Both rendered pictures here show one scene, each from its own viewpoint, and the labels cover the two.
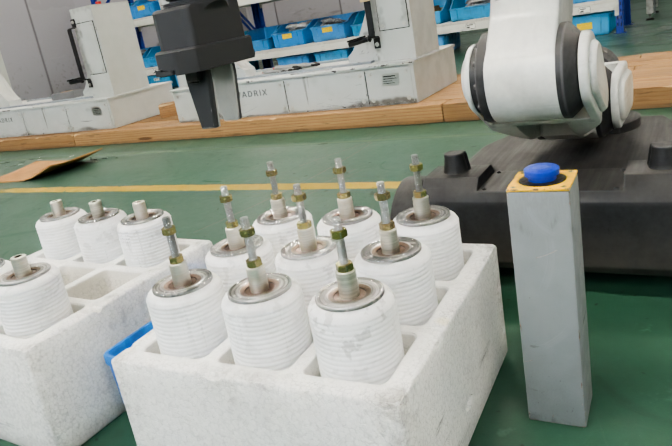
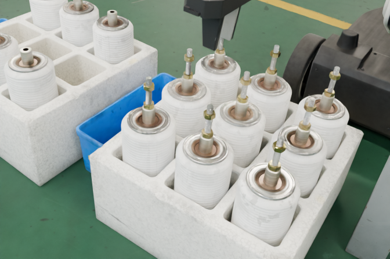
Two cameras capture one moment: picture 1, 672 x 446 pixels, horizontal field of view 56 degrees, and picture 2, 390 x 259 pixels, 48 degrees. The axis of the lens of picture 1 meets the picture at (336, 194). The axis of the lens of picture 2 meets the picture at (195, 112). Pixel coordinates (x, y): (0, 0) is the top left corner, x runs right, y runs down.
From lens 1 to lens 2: 0.28 m
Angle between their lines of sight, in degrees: 22
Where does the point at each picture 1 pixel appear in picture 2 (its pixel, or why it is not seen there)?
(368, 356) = (271, 227)
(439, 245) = (330, 135)
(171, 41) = not seen: outside the picture
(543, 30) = not seen: outside the picture
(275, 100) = not seen: outside the picture
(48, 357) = (40, 127)
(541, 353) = (372, 225)
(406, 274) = (308, 165)
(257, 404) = (187, 225)
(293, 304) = (227, 169)
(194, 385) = (145, 195)
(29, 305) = (31, 88)
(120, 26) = not seen: outside the picture
